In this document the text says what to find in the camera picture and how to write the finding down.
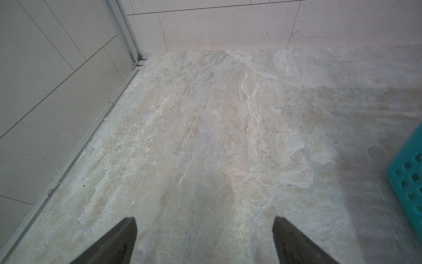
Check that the teal plastic basket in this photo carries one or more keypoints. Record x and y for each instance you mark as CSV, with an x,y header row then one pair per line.
x,y
404,173

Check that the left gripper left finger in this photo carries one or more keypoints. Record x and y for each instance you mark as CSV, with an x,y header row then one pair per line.
x,y
115,247

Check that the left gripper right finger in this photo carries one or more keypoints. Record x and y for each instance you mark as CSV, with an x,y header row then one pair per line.
x,y
293,247

